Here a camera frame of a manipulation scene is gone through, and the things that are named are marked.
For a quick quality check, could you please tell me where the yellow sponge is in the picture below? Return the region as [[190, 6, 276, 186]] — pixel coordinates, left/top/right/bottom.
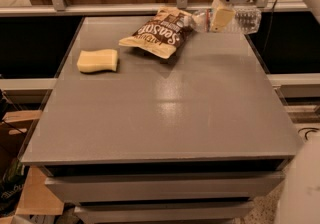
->
[[77, 49, 118, 73]]

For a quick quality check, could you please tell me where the brown chip bag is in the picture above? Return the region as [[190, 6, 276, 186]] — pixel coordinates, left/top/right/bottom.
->
[[119, 7, 193, 59]]

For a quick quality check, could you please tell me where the lower grey drawer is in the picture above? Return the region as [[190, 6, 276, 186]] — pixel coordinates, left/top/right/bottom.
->
[[75, 201, 253, 224]]

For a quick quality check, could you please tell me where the clear plastic water bottle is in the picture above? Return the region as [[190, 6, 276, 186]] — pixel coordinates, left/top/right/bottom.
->
[[189, 8, 262, 35]]

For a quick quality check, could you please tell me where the grey drawer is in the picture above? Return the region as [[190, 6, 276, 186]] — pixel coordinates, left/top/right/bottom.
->
[[75, 201, 253, 224], [45, 171, 284, 203]]

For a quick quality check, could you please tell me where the black floor cable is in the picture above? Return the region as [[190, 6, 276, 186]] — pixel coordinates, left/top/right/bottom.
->
[[297, 127, 320, 141]]

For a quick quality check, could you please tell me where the cardboard box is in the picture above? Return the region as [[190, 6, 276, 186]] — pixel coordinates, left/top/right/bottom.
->
[[0, 110, 65, 224]]

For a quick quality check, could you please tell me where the upper grey drawer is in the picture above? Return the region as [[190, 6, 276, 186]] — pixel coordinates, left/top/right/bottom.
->
[[45, 171, 284, 203]]

